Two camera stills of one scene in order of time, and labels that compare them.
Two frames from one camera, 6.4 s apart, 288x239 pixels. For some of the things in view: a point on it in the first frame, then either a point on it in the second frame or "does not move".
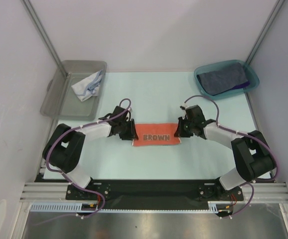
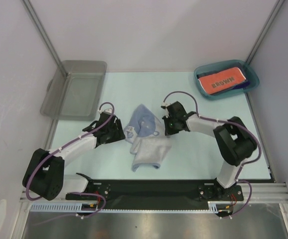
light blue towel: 88,86 → 149,144
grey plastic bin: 73,90 does not move
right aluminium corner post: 275,10 does not move
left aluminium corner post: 39,26 does not move
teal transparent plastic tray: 225,79 does not move
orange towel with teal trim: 154,134 → 217,81
